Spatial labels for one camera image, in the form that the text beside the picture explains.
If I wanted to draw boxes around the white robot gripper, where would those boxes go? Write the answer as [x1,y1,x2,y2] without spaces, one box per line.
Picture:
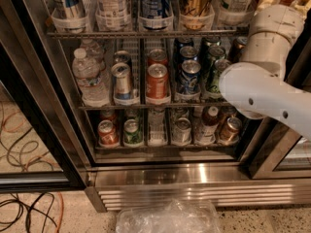
[249,0,311,45]

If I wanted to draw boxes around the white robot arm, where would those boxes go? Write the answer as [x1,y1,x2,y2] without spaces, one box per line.
[219,0,311,140]

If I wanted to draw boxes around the middle green soda can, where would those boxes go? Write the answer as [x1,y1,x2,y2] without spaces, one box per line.
[204,46,226,70]

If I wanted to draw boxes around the green soda can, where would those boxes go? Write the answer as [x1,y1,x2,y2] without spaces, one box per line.
[205,59,231,94]
[204,46,226,70]
[123,119,142,145]

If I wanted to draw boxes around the top gold can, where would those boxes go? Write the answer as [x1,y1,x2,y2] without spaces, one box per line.
[179,0,212,30]

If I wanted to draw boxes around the front green soda can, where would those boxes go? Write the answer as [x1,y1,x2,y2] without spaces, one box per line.
[205,59,231,94]

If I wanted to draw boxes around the middle blue pepsi can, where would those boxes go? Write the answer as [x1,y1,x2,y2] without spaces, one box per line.
[178,46,198,63]

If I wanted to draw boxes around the blue pepsi can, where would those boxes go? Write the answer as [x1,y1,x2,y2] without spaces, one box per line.
[178,46,198,63]
[177,60,201,94]

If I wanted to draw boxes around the front blue pepsi can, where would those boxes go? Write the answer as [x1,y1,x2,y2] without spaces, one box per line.
[177,60,201,94]

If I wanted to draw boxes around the top blue silver can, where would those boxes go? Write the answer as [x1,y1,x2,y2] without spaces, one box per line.
[140,0,170,30]

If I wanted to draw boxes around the rear orange soda can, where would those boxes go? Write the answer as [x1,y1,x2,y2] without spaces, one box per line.
[147,49,168,66]

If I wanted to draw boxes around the orange soda can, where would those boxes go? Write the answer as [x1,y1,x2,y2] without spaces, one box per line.
[146,64,168,99]
[147,49,168,66]

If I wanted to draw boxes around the bottom gold brown can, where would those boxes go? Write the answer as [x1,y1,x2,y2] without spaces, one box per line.
[219,117,242,143]

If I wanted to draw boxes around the front orange soda can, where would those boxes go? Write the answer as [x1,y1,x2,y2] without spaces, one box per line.
[146,64,168,99]

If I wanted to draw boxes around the bottom silver can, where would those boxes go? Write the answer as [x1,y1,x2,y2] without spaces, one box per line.
[172,117,191,144]

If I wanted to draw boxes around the rear silver blue can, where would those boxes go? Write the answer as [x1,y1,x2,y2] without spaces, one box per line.
[113,50,132,66]

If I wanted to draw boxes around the stainless steel fridge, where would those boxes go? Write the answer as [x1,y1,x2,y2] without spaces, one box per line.
[0,0,311,212]

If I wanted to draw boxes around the bottom green soda can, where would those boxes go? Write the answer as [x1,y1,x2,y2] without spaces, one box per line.
[123,119,142,145]

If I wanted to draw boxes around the top blue white can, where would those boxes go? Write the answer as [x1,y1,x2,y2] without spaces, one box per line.
[52,0,86,34]

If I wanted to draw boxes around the bottom red soda can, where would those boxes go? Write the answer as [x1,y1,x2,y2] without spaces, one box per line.
[97,120,119,146]

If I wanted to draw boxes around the brown drink bottle white cap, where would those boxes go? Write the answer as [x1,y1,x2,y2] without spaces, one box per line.
[194,106,219,146]

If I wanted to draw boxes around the top white labelled bottle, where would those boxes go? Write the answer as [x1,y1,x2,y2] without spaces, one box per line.
[97,0,131,31]

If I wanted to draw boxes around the rear clear water bottle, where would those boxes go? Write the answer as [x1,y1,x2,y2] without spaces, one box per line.
[80,39,106,71]

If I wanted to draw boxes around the clear water bottle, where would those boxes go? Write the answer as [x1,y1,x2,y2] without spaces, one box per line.
[80,39,106,71]
[72,48,109,107]

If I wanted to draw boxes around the front clear water bottle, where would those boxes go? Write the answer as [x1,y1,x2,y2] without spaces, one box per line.
[72,48,109,107]

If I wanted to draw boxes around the clear plastic bag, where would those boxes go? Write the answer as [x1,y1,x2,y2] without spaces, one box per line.
[116,200,222,233]

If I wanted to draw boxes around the black and orange floor cables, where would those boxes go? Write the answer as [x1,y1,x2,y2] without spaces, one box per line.
[0,100,65,233]

